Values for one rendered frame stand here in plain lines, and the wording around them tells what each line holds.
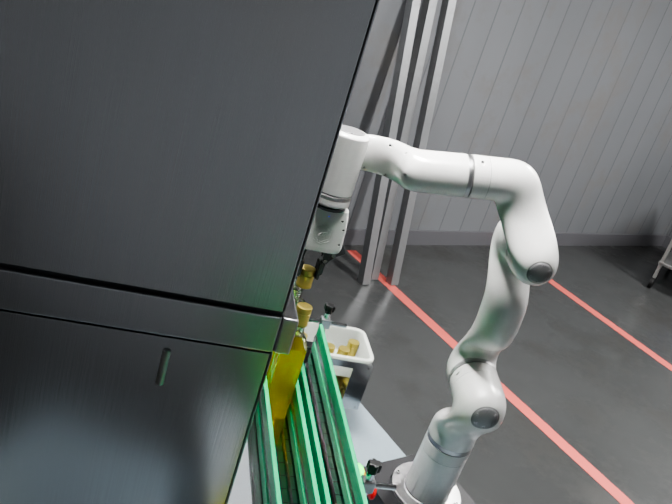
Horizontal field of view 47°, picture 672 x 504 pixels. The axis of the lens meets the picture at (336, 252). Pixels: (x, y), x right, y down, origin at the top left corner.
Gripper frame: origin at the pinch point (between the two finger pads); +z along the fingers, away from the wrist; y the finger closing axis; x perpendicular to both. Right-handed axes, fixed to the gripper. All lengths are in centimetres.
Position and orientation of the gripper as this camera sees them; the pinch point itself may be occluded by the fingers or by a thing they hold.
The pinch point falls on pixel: (308, 267)
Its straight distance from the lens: 167.1
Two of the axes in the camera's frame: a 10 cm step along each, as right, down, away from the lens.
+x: -1.6, -4.5, 8.8
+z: -2.8, 8.8, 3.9
